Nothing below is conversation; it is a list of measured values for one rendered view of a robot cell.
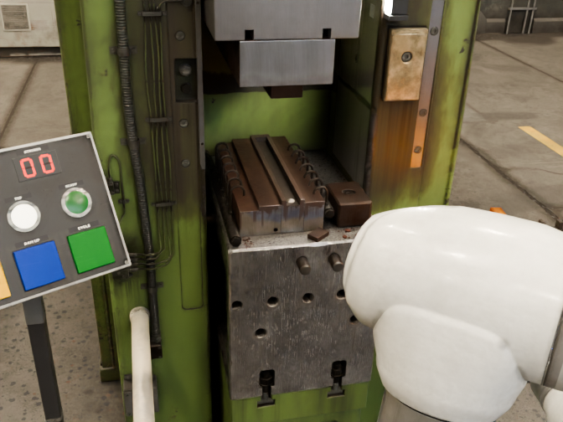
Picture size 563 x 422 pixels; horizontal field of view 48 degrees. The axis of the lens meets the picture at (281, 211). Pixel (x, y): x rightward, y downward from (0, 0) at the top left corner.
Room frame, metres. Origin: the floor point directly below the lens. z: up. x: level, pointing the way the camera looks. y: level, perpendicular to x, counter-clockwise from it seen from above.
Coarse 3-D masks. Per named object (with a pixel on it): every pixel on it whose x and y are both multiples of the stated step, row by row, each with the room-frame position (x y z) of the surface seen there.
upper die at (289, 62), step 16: (224, 48) 1.50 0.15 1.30; (240, 48) 1.28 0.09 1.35; (256, 48) 1.29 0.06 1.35; (272, 48) 1.30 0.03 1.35; (288, 48) 1.30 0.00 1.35; (304, 48) 1.31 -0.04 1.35; (320, 48) 1.32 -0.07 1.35; (240, 64) 1.28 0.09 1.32; (256, 64) 1.29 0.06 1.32; (272, 64) 1.30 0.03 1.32; (288, 64) 1.30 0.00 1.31; (304, 64) 1.31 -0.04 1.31; (320, 64) 1.32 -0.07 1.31; (240, 80) 1.28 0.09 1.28; (256, 80) 1.29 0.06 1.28; (272, 80) 1.30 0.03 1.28; (288, 80) 1.30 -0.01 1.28; (304, 80) 1.31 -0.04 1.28; (320, 80) 1.32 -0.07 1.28
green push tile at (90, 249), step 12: (96, 228) 1.08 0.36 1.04; (72, 240) 1.04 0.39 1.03; (84, 240) 1.05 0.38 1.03; (96, 240) 1.06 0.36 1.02; (108, 240) 1.07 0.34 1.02; (72, 252) 1.03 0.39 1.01; (84, 252) 1.04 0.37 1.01; (96, 252) 1.05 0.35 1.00; (108, 252) 1.06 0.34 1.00; (84, 264) 1.03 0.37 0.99; (96, 264) 1.04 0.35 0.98; (108, 264) 1.05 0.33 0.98
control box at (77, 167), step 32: (0, 160) 1.07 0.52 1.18; (32, 160) 1.09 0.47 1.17; (64, 160) 1.13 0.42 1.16; (96, 160) 1.16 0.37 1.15; (0, 192) 1.03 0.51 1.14; (32, 192) 1.06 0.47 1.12; (64, 192) 1.09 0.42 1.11; (96, 192) 1.12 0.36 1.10; (0, 224) 1.00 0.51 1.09; (64, 224) 1.06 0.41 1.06; (96, 224) 1.09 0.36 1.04; (0, 256) 0.97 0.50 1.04; (64, 256) 1.02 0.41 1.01; (128, 256) 1.08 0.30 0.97
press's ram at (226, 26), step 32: (224, 0) 1.27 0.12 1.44; (256, 0) 1.29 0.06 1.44; (288, 0) 1.30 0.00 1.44; (320, 0) 1.32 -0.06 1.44; (352, 0) 1.33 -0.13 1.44; (224, 32) 1.27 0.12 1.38; (256, 32) 1.29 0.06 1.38; (288, 32) 1.30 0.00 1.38; (320, 32) 1.32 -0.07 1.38; (352, 32) 1.33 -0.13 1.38
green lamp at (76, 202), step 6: (72, 192) 1.10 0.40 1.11; (78, 192) 1.10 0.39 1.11; (66, 198) 1.08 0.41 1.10; (72, 198) 1.09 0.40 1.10; (78, 198) 1.09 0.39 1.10; (84, 198) 1.10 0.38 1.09; (66, 204) 1.08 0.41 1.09; (72, 204) 1.08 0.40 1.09; (78, 204) 1.09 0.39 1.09; (84, 204) 1.09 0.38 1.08; (72, 210) 1.08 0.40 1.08; (78, 210) 1.08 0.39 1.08; (84, 210) 1.09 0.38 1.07
